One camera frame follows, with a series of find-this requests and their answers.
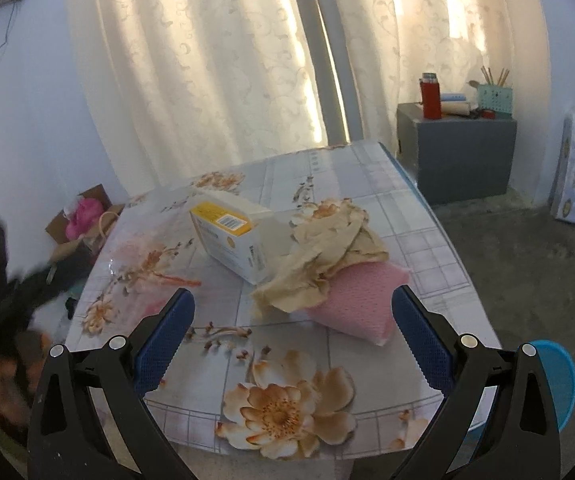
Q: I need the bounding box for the yellow white medicine box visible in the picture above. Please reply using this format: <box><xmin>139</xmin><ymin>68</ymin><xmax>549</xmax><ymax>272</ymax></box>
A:
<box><xmin>190</xmin><ymin>188</ymin><xmax>270</xmax><ymax>285</ymax></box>

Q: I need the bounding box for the brown paper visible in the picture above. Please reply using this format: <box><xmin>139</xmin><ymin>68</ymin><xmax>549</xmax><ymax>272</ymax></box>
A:
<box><xmin>252</xmin><ymin>198</ymin><xmax>389</xmax><ymax>313</ymax></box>

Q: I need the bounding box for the blue trash basket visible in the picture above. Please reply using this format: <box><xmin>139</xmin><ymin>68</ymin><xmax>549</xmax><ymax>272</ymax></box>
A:
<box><xmin>525</xmin><ymin>339</ymin><xmax>575</xmax><ymax>432</ymax></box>

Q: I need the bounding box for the cardboard box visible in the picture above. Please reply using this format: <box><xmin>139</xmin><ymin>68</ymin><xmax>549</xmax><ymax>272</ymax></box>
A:
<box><xmin>45</xmin><ymin>184</ymin><xmax>124</xmax><ymax>260</ymax></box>

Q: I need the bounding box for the pink plush item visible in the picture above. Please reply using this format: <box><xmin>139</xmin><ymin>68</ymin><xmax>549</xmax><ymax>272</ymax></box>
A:
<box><xmin>64</xmin><ymin>195</ymin><xmax>104</xmax><ymax>240</ymax></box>

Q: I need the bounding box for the floral tablecloth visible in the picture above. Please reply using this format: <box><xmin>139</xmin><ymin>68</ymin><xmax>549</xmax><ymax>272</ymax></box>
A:
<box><xmin>66</xmin><ymin>141</ymin><xmax>499</xmax><ymax>460</ymax></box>

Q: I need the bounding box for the blue tissue package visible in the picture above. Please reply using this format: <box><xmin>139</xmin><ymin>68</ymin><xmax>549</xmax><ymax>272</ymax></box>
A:
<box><xmin>551</xmin><ymin>112</ymin><xmax>575</xmax><ymax>224</ymax></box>

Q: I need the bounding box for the grey cabinet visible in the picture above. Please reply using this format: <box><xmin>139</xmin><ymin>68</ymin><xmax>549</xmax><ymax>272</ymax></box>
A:
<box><xmin>396</xmin><ymin>103</ymin><xmax>517</xmax><ymax>205</ymax></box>

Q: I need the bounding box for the white lace curtain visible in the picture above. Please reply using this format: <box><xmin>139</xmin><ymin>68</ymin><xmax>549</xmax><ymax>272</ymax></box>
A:
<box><xmin>67</xmin><ymin>0</ymin><xmax>550</xmax><ymax>200</ymax></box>

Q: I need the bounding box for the wooden rolling pin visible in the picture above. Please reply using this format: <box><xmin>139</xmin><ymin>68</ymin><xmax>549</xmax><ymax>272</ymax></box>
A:
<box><xmin>440</xmin><ymin>101</ymin><xmax>472</xmax><ymax>117</ymax></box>

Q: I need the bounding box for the teal utensil holder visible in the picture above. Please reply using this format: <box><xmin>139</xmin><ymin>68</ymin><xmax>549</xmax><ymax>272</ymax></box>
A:
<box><xmin>477</xmin><ymin>84</ymin><xmax>513</xmax><ymax>119</ymax></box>

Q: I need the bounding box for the red thermos bottle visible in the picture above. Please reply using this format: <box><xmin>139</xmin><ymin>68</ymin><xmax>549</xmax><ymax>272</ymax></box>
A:
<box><xmin>420</xmin><ymin>73</ymin><xmax>443</xmax><ymax>120</ymax></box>

